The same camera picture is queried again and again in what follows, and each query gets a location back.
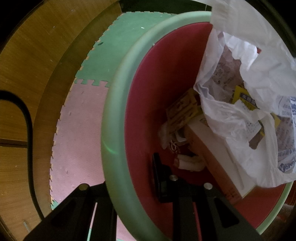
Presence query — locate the white face mask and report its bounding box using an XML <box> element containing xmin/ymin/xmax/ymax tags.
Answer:
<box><xmin>158</xmin><ymin>122</ymin><xmax>179</xmax><ymax>154</ymax></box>

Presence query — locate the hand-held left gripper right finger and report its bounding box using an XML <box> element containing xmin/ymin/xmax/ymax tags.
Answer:
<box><xmin>152</xmin><ymin>153</ymin><xmax>263</xmax><ymax>241</ymax></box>

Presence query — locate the white sock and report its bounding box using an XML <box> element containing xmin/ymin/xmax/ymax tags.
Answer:
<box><xmin>173</xmin><ymin>153</ymin><xmax>207</xmax><ymax>172</ymax></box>

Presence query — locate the red bucket with green rim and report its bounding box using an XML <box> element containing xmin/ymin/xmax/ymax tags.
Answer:
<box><xmin>100</xmin><ymin>11</ymin><xmax>294</xmax><ymax>241</ymax></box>

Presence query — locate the white plastic shopping bag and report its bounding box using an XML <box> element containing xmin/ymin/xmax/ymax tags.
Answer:
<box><xmin>193</xmin><ymin>0</ymin><xmax>296</xmax><ymax>189</ymax></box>

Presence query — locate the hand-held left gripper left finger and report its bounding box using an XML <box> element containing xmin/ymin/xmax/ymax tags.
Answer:
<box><xmin>23</xmin><ymin>183</ymin><xmax>116</xmax><ymax>241</ymax></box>

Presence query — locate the pink foam floor mat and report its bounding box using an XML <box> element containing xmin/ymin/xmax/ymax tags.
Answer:
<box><xmin>49</xmin><ymin>78</ymin><xmax>137</xmax><ymax>241</ymax></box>

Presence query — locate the yellow snack packet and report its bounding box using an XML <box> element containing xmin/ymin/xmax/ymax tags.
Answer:
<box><xmin>232</xmin><ymin>85</ymin><xmax>266</xmax><ymax>112</ymax></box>
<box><xmin>166</xmin><ymin>89</ymin><xmax>202</xmax><ymax>135</ymax></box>

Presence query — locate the white box with lime band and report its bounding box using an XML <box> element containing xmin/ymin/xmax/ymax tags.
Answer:
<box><xmin>185</xmin><ymin>117</ymin><xmax>258</xmax><ymax>205</ymax></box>

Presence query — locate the person's fleece-clad leg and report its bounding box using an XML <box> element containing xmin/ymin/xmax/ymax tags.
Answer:
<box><xmin>276</xmin><ymin>203</ymin><xmax>293</xmax><ymax>220</ymax></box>

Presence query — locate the black cable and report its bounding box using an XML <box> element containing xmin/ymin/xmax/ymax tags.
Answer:
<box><xmin>0</xmin><ymin>91</ymin><xmax>46</xmax><ymax>220</ymax></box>

